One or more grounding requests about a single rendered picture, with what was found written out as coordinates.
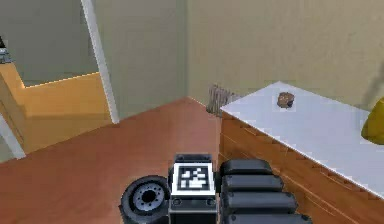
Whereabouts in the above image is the grey object at doorway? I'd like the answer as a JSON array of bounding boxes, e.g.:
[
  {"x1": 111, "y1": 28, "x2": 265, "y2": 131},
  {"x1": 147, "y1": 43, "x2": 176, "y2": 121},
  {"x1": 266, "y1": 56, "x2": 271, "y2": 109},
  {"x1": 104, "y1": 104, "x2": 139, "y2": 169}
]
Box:
[{"x1": 0, "y1": 35, "x2": 13, "y2": 65}]

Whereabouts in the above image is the small brown round object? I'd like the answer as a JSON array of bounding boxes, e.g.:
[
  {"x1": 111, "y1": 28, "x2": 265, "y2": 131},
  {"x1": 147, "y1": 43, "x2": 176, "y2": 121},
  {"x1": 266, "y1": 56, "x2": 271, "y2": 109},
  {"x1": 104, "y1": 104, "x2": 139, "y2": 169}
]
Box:
[{"x1": 276, "y1": 91, "x2": 296, "y2": 109}]

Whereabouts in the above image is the yellow rounded object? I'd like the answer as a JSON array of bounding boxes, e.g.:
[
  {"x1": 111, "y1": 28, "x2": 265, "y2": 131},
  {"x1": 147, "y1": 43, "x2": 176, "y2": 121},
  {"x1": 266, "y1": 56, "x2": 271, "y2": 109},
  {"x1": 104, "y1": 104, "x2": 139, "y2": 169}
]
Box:
[{"x1": 361, "y1": 96, "x2": 384, "y2": 146}]

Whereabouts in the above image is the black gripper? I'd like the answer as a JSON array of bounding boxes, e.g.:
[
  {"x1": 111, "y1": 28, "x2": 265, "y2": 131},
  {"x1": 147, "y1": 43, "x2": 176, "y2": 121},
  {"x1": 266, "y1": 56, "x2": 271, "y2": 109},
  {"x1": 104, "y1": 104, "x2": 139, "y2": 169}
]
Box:
[{"x1": 118, "y1": 175, "x2": 172, "y2": 224}]

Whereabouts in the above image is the white-topped wooden chest of drawers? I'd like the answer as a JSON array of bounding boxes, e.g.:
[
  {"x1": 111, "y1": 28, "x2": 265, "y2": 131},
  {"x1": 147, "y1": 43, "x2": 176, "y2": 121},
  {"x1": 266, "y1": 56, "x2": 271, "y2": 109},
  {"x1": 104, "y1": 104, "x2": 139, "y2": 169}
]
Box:
[{"x1": 218, "y1": 80, "x2": 384, "y2": 224}]

